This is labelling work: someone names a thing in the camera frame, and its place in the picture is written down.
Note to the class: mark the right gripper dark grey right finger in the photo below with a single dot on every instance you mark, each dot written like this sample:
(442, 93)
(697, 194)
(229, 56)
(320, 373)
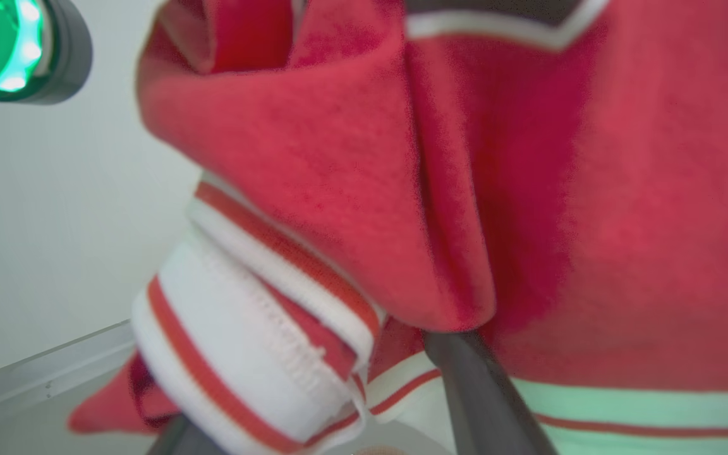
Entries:
(484, 404)

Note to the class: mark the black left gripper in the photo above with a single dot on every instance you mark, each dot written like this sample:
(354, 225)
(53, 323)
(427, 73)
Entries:
(54, 57)

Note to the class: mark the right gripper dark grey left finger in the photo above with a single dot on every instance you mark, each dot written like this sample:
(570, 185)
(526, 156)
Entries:
(184, 439)

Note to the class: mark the red garment white trim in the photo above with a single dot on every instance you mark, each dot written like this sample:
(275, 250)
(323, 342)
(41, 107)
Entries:
(339, 158)

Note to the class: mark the white baseboard strip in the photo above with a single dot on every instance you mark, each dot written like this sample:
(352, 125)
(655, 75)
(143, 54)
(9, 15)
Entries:
(42, 373)

